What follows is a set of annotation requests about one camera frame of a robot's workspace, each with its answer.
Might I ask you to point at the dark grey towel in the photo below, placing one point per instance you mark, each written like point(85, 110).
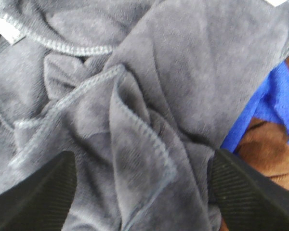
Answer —
point(141, 92)

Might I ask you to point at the brown cloth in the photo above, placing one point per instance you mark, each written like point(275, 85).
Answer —
point(264, 146)

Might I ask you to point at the blue cloth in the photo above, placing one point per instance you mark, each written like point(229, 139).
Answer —
point(270, 102)

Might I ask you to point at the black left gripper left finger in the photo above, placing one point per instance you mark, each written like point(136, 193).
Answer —
point(42, 201)

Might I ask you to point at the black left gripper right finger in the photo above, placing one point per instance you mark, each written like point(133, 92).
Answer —
point(248, 200)

